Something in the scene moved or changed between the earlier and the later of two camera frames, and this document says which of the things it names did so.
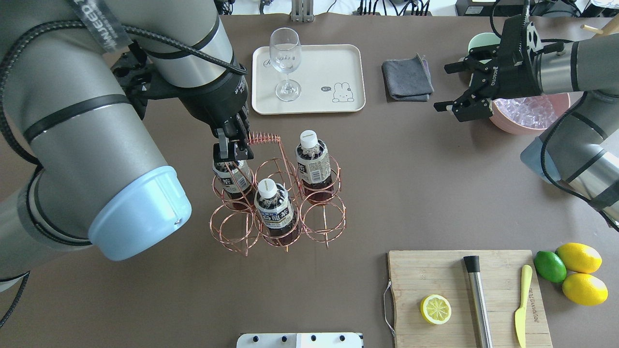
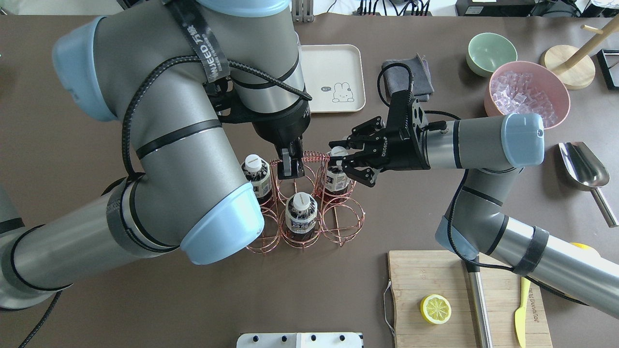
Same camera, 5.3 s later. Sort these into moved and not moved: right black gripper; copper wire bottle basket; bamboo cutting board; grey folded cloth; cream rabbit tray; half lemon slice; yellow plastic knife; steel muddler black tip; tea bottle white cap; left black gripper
Moved: right black gripper; tea bottle white cap; left black gripper; copper wire bottle basket
Not moved: cream rabbit tray; steel muddler black tip; bamboo cutting board; half lemon slice; yellow plastic knife; grey folded cloth
